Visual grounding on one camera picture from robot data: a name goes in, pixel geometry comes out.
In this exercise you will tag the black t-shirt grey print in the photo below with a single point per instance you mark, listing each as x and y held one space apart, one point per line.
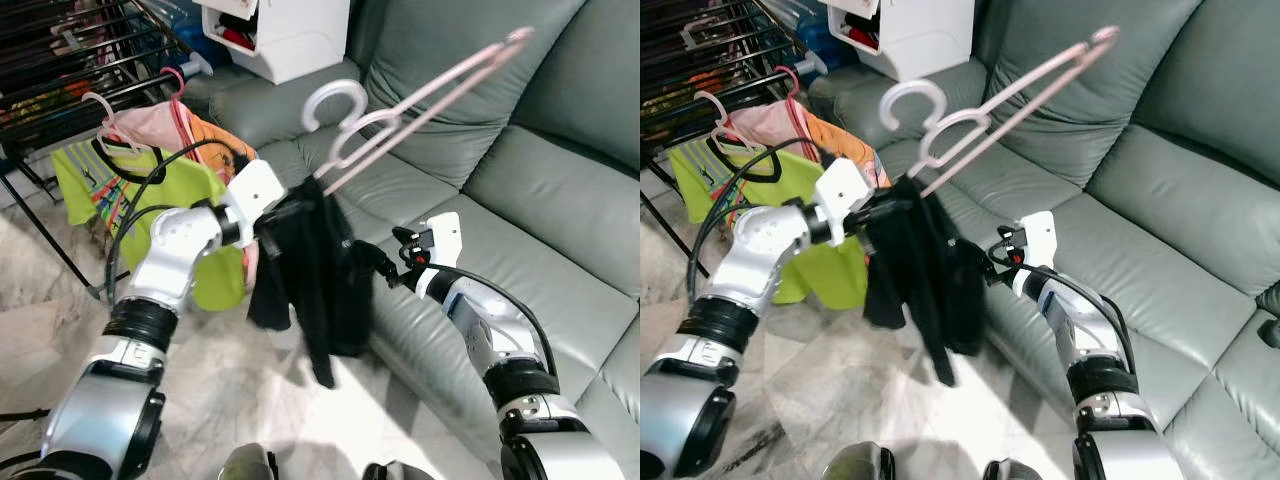
310 280
925 280

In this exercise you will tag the pale pink plastic hanger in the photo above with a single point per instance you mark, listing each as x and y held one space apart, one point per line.
710 96
336 88
98 96
912 87

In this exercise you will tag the robot's silver right arm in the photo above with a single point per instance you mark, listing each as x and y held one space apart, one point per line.
490 330
1090 330

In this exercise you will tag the robot's silver left arm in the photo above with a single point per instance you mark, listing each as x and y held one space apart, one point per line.
175 250
765 250

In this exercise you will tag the red plastic hanger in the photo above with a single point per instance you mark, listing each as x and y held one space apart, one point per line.
795 100
181 100

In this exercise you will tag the pink and orange garment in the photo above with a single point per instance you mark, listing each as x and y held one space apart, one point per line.
830 140
215 140

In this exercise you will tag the grey leather sofa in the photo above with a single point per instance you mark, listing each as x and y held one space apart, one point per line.
1170 190
540 190

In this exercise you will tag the white drawer cabinet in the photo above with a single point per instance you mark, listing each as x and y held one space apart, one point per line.
290 45
915 45

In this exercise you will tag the lime green t-shirt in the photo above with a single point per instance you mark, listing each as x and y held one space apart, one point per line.
700 190
80 190

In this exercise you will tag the robot's right foot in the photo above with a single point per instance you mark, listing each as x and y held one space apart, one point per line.
1010 472
398 472

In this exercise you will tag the robot's foot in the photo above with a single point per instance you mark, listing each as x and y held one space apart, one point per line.
858 465
1010 472
247 465
398 472

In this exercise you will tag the black metal drying rack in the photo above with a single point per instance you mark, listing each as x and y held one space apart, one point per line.
700 45
70 45

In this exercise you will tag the robot's left foot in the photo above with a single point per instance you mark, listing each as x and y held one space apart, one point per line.
858 465
247 465

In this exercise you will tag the black oblong object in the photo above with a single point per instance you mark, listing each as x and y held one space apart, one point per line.
1270 325

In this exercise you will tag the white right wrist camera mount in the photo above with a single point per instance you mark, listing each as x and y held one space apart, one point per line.
1040 240
445 240

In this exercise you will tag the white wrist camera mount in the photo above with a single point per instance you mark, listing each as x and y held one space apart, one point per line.
845 195
445 240
1040 240
255 190

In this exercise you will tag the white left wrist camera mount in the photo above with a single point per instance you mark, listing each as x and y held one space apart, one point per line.
255 190
845 195

